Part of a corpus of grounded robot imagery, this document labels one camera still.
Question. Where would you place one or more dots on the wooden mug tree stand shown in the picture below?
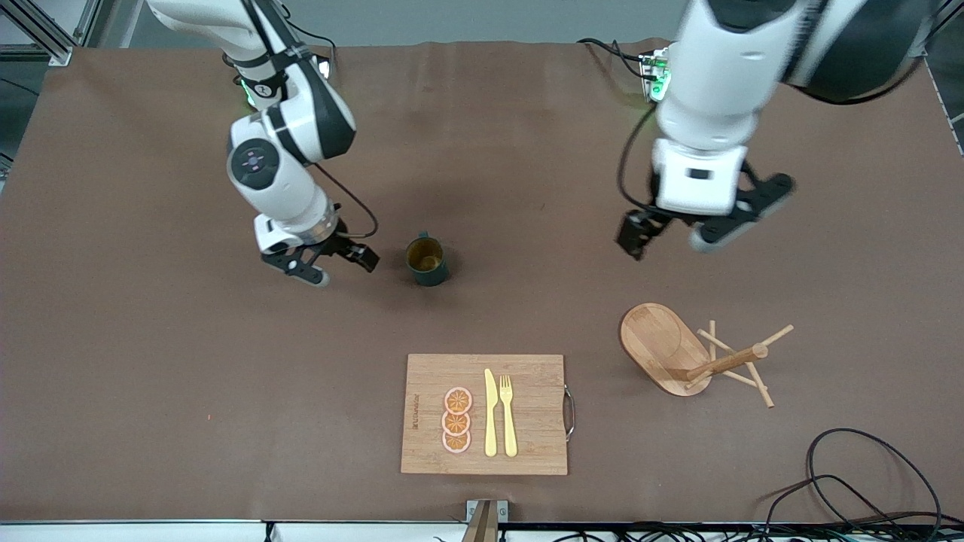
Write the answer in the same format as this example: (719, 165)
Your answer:
(663, 346)

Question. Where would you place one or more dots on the aluminium frame profile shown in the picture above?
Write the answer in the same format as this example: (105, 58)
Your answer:
(920, 47)
(45, 38)

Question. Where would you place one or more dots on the yellow plastic fork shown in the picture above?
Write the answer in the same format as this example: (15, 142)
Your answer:
(508, 421)

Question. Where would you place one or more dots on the yellow plastic knife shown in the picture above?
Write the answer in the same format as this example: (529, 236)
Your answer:
(490, 414)

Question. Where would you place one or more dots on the metal bracket with wooden strut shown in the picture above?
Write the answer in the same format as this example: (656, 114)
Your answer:
(486, 519)

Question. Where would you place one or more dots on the dark teal ribbed mug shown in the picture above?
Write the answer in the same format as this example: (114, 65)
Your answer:
(431, 272)

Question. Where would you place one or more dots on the toy orange slice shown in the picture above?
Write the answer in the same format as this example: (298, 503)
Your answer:
(458, 400)
(456, 423)
(456, 443)

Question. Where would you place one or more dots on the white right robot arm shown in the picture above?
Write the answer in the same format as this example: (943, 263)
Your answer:
(263, 181)

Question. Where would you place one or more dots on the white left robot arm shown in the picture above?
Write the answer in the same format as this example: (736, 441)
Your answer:
(715, 75)

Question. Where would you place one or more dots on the bamboo cutting board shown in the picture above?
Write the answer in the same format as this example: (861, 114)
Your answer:
(527, 406)

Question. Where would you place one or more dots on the white table edge rail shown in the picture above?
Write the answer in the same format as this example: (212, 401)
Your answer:
(151, 531)

